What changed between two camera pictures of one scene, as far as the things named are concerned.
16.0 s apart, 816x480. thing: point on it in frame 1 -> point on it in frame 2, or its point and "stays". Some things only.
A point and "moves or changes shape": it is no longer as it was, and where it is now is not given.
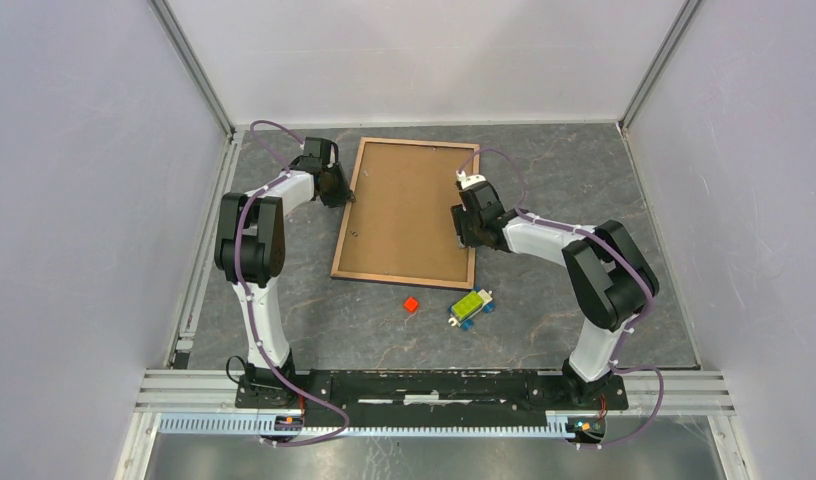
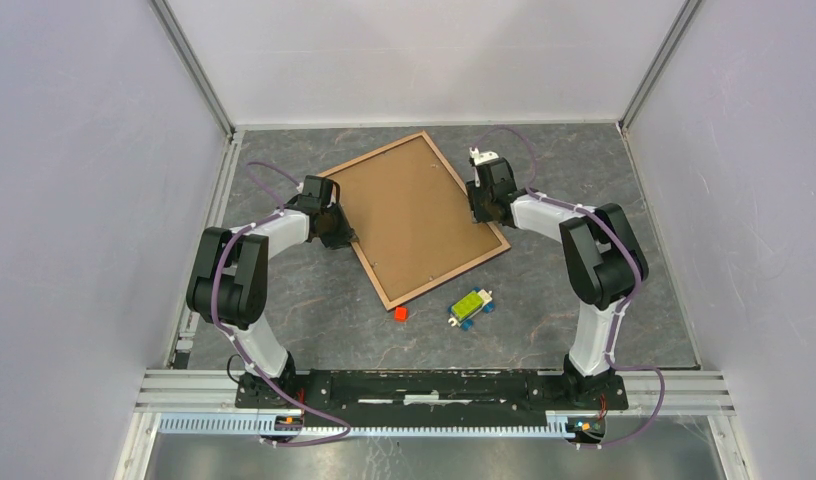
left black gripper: [346, 195] -> [346, 235]
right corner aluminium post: [658, 66] stays
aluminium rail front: [685, 394] stays
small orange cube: [410, 304] -> [401, 314]
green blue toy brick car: [463, 310] stays
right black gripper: [460, 220] -> [473, 192]
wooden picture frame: [335, 272] -> [412, 218]
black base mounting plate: [431, 396] stays
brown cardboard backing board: [401, 223] moves or changes shape
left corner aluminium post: [193, 65] stays
